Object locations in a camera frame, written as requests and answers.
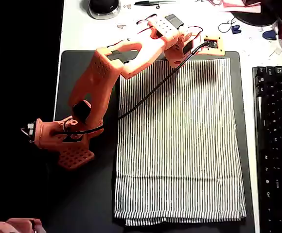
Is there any thin wire loop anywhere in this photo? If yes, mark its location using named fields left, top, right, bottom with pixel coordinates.
left=218, top=17, right=238, bottom=33

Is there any black round pad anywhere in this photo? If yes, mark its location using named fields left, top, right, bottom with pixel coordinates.
left=230, top=9, right=278, bottom=27

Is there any blue plastic piece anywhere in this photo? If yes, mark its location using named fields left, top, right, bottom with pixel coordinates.
left=262, top=29, right=278, bottom=40

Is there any pink paper sheet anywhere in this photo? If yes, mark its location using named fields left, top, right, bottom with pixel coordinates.
left=218, top=0, right=262, bottom=13

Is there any red white servo wire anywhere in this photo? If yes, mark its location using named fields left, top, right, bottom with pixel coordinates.
left=136, top=14, right=158, bottom=26

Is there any striped grey white cloth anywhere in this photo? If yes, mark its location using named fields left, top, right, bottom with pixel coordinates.
left=113, top=58, right=247, bottom=228

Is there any black keyboard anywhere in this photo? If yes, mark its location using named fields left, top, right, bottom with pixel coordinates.
left=252, top=65, right=282, bottom=233

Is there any black camera cable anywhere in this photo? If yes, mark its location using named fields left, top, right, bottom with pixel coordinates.
left=63, top=41, right=210, bottom=140

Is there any black pen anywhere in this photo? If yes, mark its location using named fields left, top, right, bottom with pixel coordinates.
left=134, top=0, right=177, bottom=9

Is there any black desk mat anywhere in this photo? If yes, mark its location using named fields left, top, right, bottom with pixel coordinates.
left=42, top=50, right=256, bottom=233

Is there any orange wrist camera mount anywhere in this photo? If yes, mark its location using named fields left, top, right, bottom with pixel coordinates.
left=201, top=33, right=226, bottom=57

